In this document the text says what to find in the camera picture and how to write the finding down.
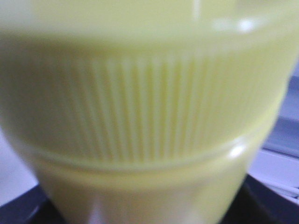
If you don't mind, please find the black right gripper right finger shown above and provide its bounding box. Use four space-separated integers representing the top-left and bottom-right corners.
220 175 299 224

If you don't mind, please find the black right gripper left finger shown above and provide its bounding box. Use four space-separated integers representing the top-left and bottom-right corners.
0 185 66 224

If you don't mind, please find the yellow squeeze bottle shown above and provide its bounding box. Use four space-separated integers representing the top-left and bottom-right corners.
0 0 299 224

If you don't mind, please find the silver electronic kitchen scale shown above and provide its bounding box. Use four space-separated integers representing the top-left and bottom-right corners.
249 75 299 204

